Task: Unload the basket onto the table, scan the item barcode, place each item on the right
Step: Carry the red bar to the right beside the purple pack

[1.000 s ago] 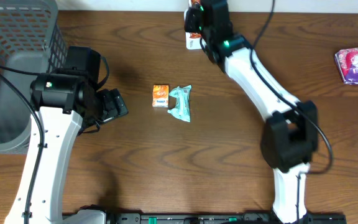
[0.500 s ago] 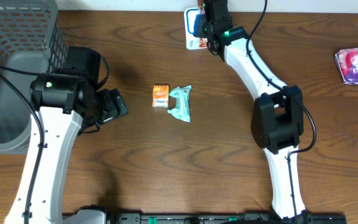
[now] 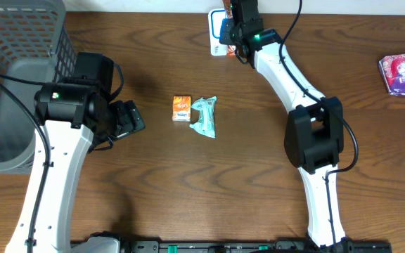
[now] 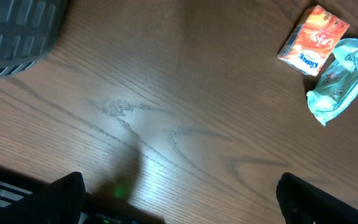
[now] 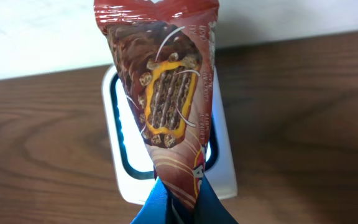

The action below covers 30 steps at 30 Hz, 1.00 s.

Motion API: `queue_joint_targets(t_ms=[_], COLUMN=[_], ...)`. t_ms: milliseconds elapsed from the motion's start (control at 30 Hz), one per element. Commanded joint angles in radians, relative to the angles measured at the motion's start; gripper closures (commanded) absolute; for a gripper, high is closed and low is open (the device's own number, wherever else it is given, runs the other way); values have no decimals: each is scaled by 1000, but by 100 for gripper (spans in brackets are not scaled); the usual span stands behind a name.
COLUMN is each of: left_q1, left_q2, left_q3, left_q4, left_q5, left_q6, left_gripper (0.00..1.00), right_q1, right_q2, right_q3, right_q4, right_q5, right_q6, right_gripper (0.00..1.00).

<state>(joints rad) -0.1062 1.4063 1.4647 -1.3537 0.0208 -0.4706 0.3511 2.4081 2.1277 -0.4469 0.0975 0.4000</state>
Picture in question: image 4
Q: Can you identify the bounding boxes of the grey plastic shopping basket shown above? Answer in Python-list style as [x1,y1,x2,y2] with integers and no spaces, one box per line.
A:
[0,0,70,78]

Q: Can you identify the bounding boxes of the teal white snack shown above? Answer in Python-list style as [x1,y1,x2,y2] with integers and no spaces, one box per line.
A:
[306,38,358,126]

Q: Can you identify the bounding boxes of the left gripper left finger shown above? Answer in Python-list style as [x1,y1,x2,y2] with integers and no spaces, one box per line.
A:
[0,172,85,224]

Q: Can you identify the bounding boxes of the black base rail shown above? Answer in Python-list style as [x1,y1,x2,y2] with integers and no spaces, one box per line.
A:
[0,167,165,224]

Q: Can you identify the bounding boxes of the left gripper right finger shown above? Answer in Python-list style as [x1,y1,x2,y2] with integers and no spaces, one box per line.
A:
[276,172,358,224]

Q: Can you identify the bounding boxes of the orange tissue pack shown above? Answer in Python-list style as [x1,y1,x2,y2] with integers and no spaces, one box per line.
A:
[277,5,350,77]

